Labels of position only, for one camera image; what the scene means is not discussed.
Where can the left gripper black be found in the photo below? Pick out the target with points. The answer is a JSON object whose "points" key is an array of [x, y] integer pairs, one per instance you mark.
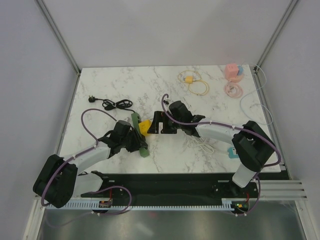
{"points": [[138, 143]]}

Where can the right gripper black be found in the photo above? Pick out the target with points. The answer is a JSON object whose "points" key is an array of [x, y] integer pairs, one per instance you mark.
{"points": [[158, 117]]}

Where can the yellow cube socket adapter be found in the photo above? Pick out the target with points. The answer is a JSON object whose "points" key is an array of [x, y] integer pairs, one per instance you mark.
{"points": [[144, 127]]}

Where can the green power strip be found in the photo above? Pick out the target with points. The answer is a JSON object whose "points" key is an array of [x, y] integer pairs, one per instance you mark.
{"points": [[143, 150]]}

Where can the small orange charger plug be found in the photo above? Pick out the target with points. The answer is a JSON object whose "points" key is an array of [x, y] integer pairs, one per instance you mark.
{"points": [[189, 79]]}

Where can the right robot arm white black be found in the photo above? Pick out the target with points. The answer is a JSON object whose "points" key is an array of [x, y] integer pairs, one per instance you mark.
{"points": [[252, 145]]}

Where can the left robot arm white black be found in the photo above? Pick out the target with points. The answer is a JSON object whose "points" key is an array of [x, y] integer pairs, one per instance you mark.
{"points": [[56, 181]]}

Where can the pink cube socket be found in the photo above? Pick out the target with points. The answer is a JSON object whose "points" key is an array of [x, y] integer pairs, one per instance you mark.
{"points": [[231, 70]]}

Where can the blue plug adapter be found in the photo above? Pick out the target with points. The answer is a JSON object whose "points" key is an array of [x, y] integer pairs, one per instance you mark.
{"points": [[240, 70]]}

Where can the teal power strip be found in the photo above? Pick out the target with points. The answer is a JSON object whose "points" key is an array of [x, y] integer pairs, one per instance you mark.
{"points": [[232, 153]]}

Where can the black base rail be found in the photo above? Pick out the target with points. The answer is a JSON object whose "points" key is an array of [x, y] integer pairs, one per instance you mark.
{"points": [[171, 189]]}

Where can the white slotted cable duct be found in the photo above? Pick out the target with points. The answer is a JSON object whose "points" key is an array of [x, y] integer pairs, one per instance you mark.
{"points": [[99, 205]]}

